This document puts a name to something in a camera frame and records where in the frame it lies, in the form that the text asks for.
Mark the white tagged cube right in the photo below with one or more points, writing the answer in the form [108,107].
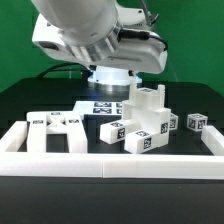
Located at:
[196,121]

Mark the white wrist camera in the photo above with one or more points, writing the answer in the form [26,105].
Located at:
[52,46]

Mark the white chair seat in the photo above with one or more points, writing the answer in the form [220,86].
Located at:
[147,106]

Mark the white U-shaped obstacle fence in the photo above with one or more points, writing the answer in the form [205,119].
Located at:
[13,162]

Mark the white chair back frame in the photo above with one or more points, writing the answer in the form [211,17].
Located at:
[42,124]

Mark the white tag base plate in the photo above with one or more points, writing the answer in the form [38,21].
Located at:
[98,108]

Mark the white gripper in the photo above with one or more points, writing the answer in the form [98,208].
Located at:
[128,49]

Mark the white tagged cube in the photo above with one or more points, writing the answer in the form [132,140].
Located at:
[196,121]
[173,122]

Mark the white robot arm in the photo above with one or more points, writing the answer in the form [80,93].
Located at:
[102,35]

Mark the white tagged cube left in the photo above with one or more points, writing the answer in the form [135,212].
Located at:
[173,122]

